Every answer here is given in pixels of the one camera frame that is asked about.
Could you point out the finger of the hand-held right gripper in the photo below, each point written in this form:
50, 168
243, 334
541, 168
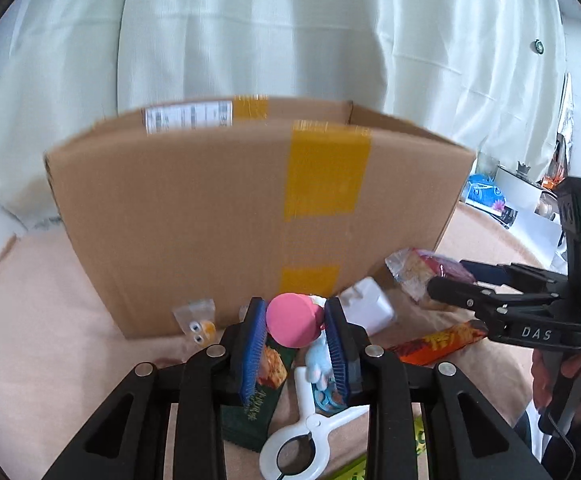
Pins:
490, 272
455, 295

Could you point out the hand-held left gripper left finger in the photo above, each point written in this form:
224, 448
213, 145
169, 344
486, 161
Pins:
253, 355

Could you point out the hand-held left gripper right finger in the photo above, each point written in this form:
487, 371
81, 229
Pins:
338, 360

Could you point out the clear red snack packet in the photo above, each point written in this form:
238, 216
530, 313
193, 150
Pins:
415, 270

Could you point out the blue plush toy pink hat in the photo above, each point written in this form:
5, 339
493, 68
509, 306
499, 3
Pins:
293, 320

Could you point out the orange snack bar packet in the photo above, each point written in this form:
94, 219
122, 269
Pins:
435, 345

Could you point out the small bag with orange toy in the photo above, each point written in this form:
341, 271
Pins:
198, 327

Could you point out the brown cardboard box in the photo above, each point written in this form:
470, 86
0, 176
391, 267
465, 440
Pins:
180, 220

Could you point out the dark green snack packet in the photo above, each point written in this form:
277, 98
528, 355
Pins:
270, 375

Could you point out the teal round keyring tag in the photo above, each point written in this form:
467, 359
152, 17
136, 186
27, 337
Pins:
323, 400

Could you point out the white plastic box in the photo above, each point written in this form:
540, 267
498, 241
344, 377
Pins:
370, 305

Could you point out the white plastic loop clip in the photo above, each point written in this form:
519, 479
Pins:
315, 425

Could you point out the blue tissue pack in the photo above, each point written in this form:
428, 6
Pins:
485, 192

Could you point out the white box with black crown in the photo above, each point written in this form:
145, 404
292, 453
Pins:
520, 187

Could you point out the yellow green packet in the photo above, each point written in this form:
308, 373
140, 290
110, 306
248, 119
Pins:
350, 472

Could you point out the peach table cloth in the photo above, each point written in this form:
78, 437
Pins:
45, 335

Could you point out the dark round curtain eyelet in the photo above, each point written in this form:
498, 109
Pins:
538, 46

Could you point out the white curtain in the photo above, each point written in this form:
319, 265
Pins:
290, 35

